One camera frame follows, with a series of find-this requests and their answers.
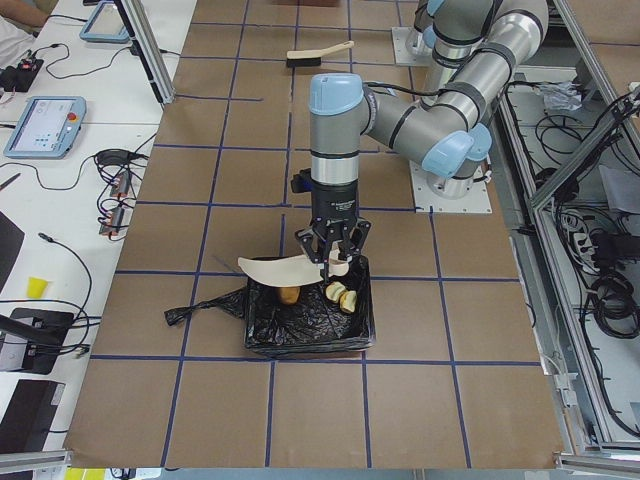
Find beige plastic dustpan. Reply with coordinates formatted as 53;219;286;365
238;254;325;287

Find blue teach pendant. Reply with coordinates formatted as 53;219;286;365
3;96;87;160
79;1;129;44

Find yellow apple piece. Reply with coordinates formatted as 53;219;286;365
325;281;347;303

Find brown potato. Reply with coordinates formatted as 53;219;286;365
277;286;301;305

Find blue teach pendant far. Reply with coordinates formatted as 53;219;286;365
79;1;129;44

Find beige hand brush black bristles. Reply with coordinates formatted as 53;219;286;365
285;40;355;68

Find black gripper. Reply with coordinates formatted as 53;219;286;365
291;169;371;284

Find yellow paper cup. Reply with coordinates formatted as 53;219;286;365
26;276;51;299

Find pale apple piece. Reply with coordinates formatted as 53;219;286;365
339;290;357;314

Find bin with black trash bag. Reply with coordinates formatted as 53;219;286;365
164;256;376;357

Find aluminium frame post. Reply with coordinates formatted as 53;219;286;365
115;0;175;105

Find blue teach pendant near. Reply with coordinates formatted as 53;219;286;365
3;96;87;160

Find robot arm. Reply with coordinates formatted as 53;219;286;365
407;0;436;63
292;1;549;280

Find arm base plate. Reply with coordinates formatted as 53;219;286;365
409;162;492;215
391;27;431;67

